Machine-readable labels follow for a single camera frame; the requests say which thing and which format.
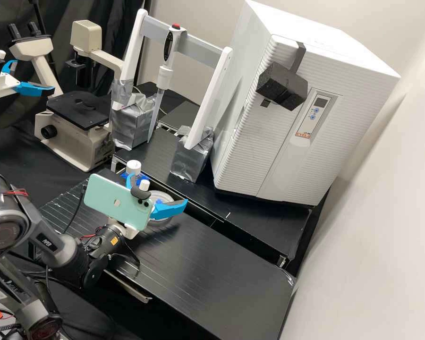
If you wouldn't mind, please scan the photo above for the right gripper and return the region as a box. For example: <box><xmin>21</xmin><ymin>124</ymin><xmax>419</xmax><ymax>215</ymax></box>
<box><xmin>108</xmin><ymin>174</ymin><xmax>189</xmax><ymax>240</ymax></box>

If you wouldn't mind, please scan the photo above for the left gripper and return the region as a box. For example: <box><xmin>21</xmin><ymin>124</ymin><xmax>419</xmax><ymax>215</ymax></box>
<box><xmin>0</xmin><ymin>59</ymin><xmax>56</xmax><ymax>101</ymax></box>

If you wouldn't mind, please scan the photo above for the blue bottle holder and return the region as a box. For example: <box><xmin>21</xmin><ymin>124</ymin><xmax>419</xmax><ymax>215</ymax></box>
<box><xmin>119</xmin><ymin>170</ymin><xmax>151</xmax><ymax>182</ymax></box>

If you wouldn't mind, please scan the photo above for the petri dish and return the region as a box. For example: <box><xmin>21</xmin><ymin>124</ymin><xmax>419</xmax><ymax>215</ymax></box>
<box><xmin>145</xmin><ymin>189</ymin><xmax>175</xmax><ymax>227</ymax></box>

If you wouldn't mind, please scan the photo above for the black platform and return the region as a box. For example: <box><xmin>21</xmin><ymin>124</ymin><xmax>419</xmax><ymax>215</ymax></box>
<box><xmin>110</xmin><ymin>127</ymin><xmax>231</xmax><ymax>227</ymax></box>
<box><xmin>38</xmin><ymin>177</ymin><xmax>298</xmax><ymax>340</ymax></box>
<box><xmin>134</xmin><ymin>81</ymin><xmax>185</xmax><ymax>118</ymax></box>
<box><xmin>212</xmin><ymin>186</ymin><xmax>331</xmax><ymax>278</ymax></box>

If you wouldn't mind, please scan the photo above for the cream microscope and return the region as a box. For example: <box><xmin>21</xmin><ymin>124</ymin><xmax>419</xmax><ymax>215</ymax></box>
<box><xmin>8</xmin><ymin>19</ymin><xmax>125</xmax><ymax>173</ymax></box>

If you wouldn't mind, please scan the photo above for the incubator door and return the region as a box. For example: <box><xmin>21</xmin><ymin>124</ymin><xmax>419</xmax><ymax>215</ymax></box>
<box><xmin>212</xmin><ymin>34</ymin><xmax>341</xmax><ymax>207</ymax></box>

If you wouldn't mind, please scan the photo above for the pipette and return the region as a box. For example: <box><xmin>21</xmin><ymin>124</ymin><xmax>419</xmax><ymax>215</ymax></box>
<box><xmin>147</xmin><ymin>22</ymin><xmax>182</xmax><ymax>143</ymax></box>

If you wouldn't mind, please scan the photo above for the white pipette stand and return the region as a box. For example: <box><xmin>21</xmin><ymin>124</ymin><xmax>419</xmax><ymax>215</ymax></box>
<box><xmin>110</xmin><ymin>8</ymin><xmax>234</xmax><ymax>184</ymax></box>

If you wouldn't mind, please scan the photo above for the white incubator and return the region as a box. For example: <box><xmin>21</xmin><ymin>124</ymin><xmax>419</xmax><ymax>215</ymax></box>
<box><xmin>212</xmin><ymin>0</ymin><xmax>401</xmax><ymax>208</ymax></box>

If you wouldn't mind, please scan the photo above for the right wrist camera phone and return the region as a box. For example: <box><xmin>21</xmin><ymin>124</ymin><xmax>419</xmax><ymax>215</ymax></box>
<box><xmin>83</xmin><ymin>172</ymin><xmax>153</xmax><ymax>230</ymax></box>

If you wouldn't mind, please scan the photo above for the black cable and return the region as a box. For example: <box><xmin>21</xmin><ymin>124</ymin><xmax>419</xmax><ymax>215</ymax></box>
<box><xmin>61</xmin><ymin>184</ymin><xmax>88</xmax><ymax>235</ymax></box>

